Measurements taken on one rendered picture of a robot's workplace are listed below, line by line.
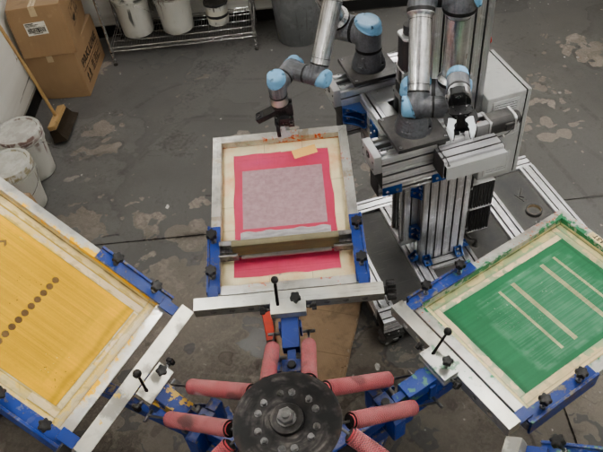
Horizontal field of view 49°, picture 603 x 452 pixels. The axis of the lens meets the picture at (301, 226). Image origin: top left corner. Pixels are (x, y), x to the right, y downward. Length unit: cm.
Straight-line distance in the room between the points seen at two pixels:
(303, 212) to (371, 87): 74
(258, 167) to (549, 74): 306
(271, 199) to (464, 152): 80
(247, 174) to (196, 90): 261
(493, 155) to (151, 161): 271
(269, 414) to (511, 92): 177
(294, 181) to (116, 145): 246
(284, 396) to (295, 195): 107
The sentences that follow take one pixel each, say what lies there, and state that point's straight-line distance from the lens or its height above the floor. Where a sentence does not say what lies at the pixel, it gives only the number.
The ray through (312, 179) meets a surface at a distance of 276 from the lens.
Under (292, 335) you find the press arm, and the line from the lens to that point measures 229.
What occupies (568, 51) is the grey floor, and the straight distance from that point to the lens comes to 568.
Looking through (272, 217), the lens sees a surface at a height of 106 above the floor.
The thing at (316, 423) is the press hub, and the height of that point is 132.
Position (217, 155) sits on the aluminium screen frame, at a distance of 286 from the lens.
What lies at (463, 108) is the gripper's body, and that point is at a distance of 211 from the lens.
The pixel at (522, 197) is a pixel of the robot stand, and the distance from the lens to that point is 399.
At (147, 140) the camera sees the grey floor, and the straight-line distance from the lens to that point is 497.
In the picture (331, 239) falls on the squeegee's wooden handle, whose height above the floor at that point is 112.
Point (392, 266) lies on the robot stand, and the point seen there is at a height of 21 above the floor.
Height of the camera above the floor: 294
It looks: 46 degrees down
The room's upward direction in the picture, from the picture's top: 7 degrees counter-clockwise
